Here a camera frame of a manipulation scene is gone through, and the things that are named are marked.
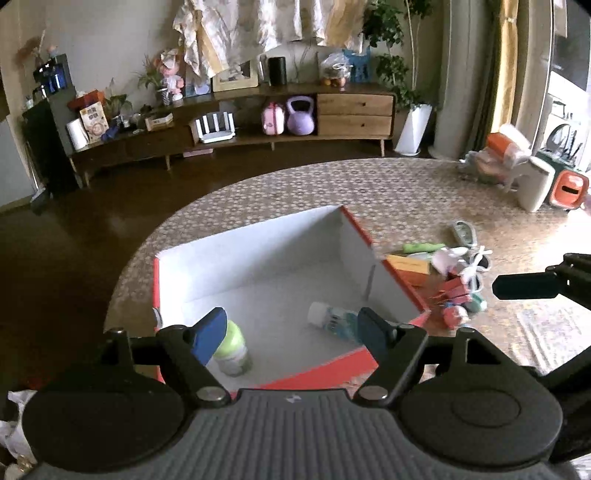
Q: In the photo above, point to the picture frame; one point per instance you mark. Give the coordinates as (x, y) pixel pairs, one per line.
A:
(234, 76)

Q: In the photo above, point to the dried flowers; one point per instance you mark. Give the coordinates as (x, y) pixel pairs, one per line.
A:
(37, 48)

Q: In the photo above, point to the yellow orange small box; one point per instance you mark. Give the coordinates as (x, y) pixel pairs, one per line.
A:
(408, 267)

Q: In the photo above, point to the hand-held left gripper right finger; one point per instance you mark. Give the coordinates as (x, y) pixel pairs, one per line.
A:
(371, 334)

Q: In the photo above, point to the orange and green bin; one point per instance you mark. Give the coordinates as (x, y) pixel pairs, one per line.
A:
(572, 189)

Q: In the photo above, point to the black appliance with blue bottles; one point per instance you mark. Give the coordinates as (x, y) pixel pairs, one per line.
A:
(51, 76)

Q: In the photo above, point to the black tall cabinet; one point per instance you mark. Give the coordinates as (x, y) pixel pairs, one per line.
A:
(46, 143)

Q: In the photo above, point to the red and white cardboard box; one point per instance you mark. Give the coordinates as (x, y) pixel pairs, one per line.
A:
(258, 263)

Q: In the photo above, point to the patterned tablecloth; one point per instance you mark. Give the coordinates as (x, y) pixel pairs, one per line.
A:
(295, 189)

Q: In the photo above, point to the white looped plastic item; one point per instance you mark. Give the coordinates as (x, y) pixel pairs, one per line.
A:
(478, 267)

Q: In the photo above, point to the purple kettlebell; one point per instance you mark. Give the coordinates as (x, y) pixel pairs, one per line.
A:
(301, 120)

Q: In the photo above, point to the black speaker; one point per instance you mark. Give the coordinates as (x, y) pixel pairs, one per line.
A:
(278, 71)

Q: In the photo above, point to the orange white container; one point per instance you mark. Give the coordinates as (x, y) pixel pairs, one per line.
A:
(505, 143)

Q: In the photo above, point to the white plastic bag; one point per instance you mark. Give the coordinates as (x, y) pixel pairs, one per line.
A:
(14, 415)

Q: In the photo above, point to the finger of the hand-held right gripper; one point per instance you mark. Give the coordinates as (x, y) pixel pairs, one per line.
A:
(521, 286)

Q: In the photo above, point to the wooden tv cabinet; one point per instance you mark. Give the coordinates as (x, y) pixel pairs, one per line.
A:
(355, 106)

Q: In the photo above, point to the small cardboard box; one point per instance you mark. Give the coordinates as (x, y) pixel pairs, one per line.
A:
(159, 122)

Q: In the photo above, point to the small green plant vase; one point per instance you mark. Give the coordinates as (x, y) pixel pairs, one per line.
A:
(152, 78)

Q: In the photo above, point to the pink bag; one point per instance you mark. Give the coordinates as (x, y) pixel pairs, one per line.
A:
(273, 119)

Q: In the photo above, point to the red tissue box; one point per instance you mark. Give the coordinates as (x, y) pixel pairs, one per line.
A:
(87, 99)

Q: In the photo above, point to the printed snack bag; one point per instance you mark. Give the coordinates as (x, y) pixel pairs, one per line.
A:
(94, 123)

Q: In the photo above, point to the hanging patterned cloth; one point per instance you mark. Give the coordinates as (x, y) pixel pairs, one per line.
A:
(240, 27)

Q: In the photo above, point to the yellow curtain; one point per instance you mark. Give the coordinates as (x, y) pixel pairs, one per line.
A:
(505, 64)

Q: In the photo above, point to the clear plastic pile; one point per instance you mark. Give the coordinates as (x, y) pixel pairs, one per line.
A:
(482, 166)

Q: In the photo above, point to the white pitcher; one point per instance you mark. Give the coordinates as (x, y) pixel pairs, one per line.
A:
(533, 184)

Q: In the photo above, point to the plastic bag of fruit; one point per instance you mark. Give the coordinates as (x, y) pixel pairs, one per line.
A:
(336, 67)

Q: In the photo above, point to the paper towel roll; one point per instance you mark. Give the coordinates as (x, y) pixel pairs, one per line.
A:
(77, 134)

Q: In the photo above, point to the white bottle blue label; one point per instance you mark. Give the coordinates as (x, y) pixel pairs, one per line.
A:
(323, 316)

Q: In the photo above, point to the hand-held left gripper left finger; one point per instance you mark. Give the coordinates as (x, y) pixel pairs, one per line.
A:
(210, 334)

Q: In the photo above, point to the potted plant white pot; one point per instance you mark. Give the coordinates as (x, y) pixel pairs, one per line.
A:
(414, 129)

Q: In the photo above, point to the white bottle green cap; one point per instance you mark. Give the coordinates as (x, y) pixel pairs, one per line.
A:
(235, 350)

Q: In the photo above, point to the small teal item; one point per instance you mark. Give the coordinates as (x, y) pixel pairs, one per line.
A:
(475, 304)

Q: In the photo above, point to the small pink toy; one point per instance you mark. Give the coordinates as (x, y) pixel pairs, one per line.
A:
(455, 316)

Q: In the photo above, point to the blue plastic basket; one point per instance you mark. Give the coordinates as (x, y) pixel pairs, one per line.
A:
(359, 64)

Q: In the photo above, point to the doll with pink dress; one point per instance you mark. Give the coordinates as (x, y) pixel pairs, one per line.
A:
(171, 76)

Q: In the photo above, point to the white router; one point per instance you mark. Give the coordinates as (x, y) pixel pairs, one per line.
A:
(214, 131)

